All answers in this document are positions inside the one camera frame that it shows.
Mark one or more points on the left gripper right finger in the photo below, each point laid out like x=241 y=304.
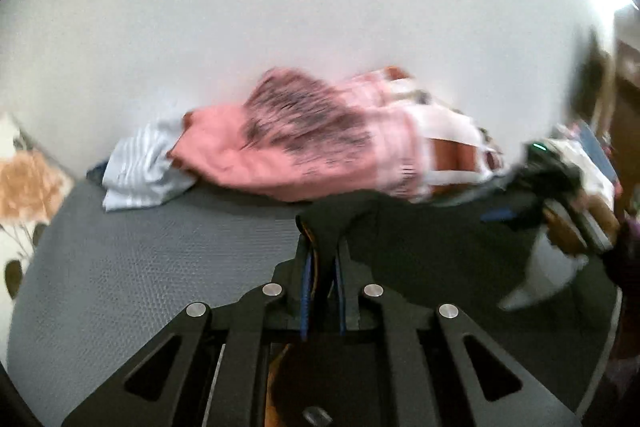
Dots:
x=437 y=367

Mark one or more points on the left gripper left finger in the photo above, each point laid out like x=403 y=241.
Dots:
x=206 y=367

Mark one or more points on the black pants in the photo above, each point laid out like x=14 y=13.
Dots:
x=456 y=250

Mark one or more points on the person right hand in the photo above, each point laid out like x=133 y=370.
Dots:
x=585 y=226

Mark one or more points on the white dotted cloth pile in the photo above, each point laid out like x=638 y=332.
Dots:
x=547 y=269

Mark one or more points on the brown wooden furniture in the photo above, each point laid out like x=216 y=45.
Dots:
x=606 y=96

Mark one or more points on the grey mesh mattress pad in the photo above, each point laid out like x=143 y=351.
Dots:
x=102 y=284

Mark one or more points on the pink patterned blanket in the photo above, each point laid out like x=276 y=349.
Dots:
x=299 y=138

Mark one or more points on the light blue striped cloth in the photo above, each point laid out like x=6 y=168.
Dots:
x=139 y=173

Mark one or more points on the floral white pillow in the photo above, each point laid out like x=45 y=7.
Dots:
x=33 y=189

